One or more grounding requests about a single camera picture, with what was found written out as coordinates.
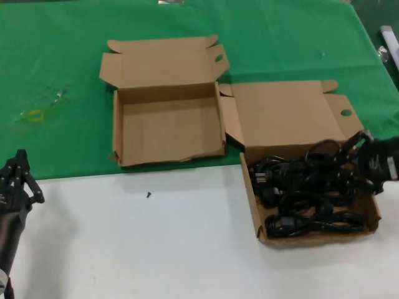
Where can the white aluminium bar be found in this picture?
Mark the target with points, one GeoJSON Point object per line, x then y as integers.
{"type": "Point", "coordinates": [391, 40]}

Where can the small clear plastic bag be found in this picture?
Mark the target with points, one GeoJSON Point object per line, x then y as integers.
{"type": "Point", "coordinates": [382, 53]}

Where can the clear plastic scrap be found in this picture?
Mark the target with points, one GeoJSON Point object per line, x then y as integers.
{"type": "Point", "coordinates": [59, 96]}

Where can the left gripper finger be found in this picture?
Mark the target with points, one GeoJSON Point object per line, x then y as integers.
{"type": "Point", "coordinates": [11, 174]}
{"type": "Point", "coordinates": [31, 183]}

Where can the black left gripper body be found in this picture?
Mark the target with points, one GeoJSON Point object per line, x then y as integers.
{"type": "Point", "coordinates": [12, 202]}

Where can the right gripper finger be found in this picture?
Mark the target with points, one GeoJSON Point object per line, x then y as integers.
{"type": "Point", "coordinates": [358, 138]}

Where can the cardboard box with creased lid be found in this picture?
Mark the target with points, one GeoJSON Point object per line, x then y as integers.
{"type": "Point", "coordinates": [280, 112]}

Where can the cardboard box with plain lid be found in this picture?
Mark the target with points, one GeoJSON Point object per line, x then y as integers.
{"type": "Point", "coordinates": [168, 130]}

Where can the green table cloth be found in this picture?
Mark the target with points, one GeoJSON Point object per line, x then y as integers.
{"type": "Point", "coordinates": [280, 37]}

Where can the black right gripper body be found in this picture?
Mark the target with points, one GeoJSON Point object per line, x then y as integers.
{"type": "Point", "coordinates": [372, 162]}

